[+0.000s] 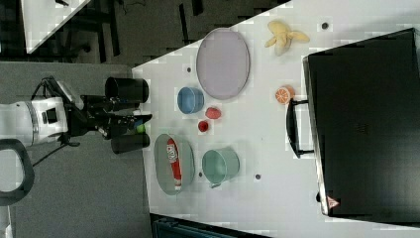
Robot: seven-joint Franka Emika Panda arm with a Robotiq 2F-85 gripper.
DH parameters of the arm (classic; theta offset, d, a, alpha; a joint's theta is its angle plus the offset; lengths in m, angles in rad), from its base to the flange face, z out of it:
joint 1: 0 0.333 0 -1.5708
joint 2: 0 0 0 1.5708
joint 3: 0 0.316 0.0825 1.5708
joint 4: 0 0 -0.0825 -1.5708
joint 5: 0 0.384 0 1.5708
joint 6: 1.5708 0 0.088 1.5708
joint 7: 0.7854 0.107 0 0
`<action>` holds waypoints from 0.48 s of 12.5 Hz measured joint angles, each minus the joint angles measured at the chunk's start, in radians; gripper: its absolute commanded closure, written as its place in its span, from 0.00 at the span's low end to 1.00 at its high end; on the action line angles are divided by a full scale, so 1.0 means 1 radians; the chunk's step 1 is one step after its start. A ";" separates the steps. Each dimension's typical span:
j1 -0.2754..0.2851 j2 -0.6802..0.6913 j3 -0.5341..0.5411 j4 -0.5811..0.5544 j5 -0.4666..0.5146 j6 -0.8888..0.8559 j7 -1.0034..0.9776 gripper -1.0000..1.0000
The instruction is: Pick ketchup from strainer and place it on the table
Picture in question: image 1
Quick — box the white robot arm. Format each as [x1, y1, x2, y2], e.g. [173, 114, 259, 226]
[1, 96, 153, 148]

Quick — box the teal metal cup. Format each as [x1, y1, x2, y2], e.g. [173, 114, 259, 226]
[202, 147, 240, 188]

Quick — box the large black cylinder cup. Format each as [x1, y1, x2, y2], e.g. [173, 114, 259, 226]
[105, 77, 150, 103]

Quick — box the white side table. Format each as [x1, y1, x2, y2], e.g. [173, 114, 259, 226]
[20, 0, 91, 54]

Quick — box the blue bowl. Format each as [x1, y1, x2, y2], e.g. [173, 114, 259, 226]
[177, 87, 204, 114]

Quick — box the red plush strawberry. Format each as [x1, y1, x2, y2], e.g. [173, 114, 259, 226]
[205, 107, 222, 120]

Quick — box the red plush ketchup bottle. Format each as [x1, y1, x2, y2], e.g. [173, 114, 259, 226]
[166, 138, 182, 190]

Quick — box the black oven box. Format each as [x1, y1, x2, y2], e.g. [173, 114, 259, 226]
[303, 28, 420, 227]

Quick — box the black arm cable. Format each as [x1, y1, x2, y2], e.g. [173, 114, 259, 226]
[31, 76, 82, 168]

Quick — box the orange slice toy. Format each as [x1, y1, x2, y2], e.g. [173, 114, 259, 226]
[275, 85, 295, 105]

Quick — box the green glue bottle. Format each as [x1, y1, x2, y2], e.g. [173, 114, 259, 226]
[136, 124, 146, 134]

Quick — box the small black cylinder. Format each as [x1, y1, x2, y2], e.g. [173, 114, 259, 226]
[111, 134, 150, 154]

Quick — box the yellow plush banana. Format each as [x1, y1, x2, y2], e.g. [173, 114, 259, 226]
[264, 20, 310, 57]

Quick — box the large lilac plate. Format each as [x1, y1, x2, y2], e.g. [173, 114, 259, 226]
[196, 28, 251, 100]

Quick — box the grey-green strainer bowl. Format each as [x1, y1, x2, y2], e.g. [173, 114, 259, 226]
[154, 134, 195, 195]

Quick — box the black oven door handle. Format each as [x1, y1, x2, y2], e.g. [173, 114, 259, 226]
[285, 99, 314, 158]

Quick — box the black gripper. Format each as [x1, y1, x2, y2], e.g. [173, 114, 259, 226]
[67, 95, 153, 140]

